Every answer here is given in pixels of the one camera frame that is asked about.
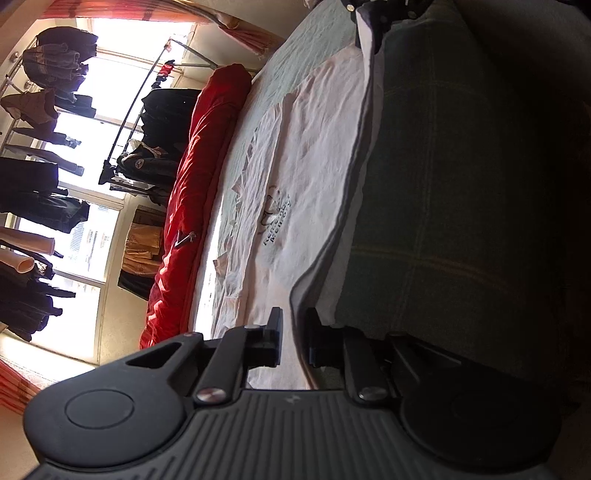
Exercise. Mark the green plaid bed sheet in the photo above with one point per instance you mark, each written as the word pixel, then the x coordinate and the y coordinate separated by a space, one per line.
pixel 461 184

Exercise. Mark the small grey metal tool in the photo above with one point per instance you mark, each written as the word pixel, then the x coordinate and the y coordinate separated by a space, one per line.
pixel 187 240

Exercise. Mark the orange curtain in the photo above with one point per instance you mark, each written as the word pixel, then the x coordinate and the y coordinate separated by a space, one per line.
pixel 207 18
pixel 23 383

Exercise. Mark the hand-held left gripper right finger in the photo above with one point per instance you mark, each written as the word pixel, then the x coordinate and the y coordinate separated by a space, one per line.
pixel 318 341

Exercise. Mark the brown hanging cloth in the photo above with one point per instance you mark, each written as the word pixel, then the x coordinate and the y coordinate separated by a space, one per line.
pixel 150 217

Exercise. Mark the window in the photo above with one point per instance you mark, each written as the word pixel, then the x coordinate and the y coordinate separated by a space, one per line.
pixel 115 78

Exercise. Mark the red quilt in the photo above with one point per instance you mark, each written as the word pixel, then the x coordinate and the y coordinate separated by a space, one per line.
pixel 198 175

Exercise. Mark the metal drying rack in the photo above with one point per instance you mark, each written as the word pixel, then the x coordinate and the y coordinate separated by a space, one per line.
pixel 136 98

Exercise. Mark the black hanging jacket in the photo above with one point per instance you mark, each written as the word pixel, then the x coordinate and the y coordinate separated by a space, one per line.
pixel 161 134

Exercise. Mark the small red hanging item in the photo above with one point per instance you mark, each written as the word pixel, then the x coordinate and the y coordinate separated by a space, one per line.
pixel 164 71

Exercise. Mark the dark hanging cloth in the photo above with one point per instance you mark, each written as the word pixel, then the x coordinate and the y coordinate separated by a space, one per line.
pixel 136 284

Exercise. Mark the white printed t-shirt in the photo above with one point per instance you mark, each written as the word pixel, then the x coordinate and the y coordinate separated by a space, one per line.
pixel 314 161

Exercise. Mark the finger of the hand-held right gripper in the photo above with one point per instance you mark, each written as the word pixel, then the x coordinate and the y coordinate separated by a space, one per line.
pixel 358 3
pixel 411 7

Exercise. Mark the row of hanging clothes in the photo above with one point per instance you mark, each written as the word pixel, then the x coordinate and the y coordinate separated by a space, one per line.
pixel 32 198

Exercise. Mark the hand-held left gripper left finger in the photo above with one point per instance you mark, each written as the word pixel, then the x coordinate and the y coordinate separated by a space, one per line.
pixel 276 337

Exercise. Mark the orange hanging cloth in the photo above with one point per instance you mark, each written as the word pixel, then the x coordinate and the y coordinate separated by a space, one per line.
pixel 143 249

